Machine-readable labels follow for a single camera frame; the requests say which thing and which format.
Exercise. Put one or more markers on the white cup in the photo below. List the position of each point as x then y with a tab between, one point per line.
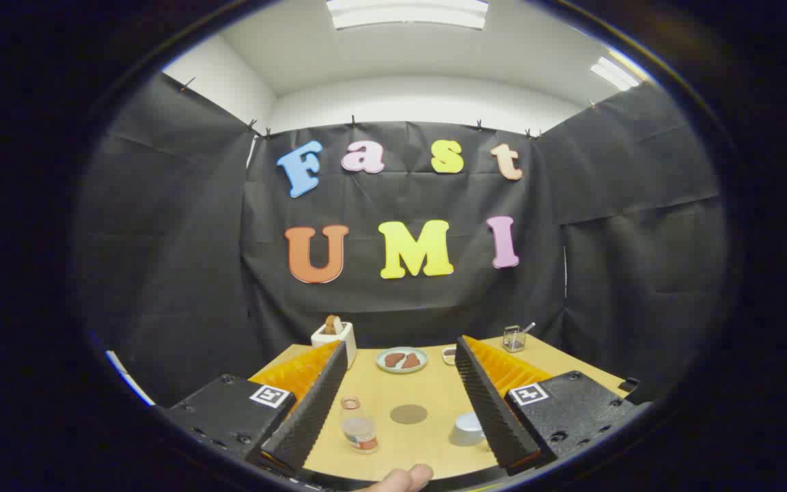
465	430

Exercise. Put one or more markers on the pale green plate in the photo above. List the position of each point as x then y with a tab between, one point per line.
381	363

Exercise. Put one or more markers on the round brown coaster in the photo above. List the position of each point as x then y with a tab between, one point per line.
408	414

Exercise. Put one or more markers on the small glass jar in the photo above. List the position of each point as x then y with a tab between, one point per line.
514	339

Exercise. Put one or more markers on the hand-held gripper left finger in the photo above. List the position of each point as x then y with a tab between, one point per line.
311	410

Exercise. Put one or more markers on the small divided white dish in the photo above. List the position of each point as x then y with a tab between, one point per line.
448	354

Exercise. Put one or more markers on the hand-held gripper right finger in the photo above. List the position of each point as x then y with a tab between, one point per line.
489	410

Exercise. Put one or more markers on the bread slice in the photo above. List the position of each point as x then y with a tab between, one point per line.
333	324

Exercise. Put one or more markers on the brown meat slice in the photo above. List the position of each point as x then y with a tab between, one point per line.
412	361
393	360

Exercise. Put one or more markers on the long ceiling light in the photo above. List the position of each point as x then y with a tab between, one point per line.
407	12

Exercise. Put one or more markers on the white toaster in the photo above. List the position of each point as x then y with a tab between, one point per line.
328	339

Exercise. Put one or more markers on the wooden table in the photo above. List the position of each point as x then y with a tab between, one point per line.
427	389

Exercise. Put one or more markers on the black backdrop cloth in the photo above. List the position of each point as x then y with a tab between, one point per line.
366	205

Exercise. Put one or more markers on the black table clamp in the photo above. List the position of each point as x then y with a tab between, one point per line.
628	385

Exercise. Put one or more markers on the white spoon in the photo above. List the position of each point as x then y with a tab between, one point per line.
529	327

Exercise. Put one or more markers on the clear plastic juice bottle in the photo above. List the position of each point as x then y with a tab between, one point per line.
361	434

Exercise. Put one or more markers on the small ceiling light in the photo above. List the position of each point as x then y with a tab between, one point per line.
613	73

